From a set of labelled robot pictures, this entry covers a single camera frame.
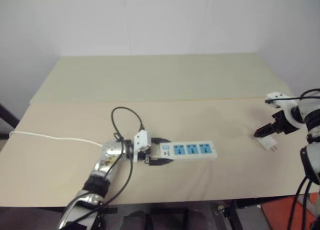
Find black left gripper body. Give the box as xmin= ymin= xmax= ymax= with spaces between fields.
xmin=137 ymin=137 xmax=157 ymax=165

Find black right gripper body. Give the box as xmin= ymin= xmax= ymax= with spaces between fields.
xmin=271 ymin=110 xmax=295 ymax=136

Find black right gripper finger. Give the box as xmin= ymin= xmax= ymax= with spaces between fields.
xmin=252 ymin=127 xmax=276 ymax=139
xmin=256 ymin=122 xmax=276 ymax=132

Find white charger plug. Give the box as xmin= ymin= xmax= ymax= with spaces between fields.
xmin=257 ymin=136 xmax=279 ymax=153

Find white power strip blue sockets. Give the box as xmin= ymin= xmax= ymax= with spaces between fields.
xmin=149 ymin=140 xmax=217 ymax=162

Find dark rounded shape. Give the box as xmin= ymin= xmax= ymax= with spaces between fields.
xmin=121 ymin=209 xmax=154 ymax=230

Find red mat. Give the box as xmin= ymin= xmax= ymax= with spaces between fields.
xmin=259 ymin=196 xmax=320 ymax=230

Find dark furniture piece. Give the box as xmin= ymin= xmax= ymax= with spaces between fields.
xmin=0 ymin=103 xmax=21 ymax=141

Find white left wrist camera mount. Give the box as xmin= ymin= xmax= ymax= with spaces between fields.
xmin=132 ymin=130 xmax=153 ymax=163

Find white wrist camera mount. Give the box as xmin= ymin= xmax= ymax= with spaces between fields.
xmin=264 ymin=91 xmax=306 ymax=130
xmin=132 ymin=130 xmax=153 ymax=163

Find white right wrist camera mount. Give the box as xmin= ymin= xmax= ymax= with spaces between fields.
xmin=264 ymin=91 xmax=306 ymax=130

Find white power strip cord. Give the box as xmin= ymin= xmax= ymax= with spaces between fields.
xmin=9 ymin=130 xmax=105 ymax=148

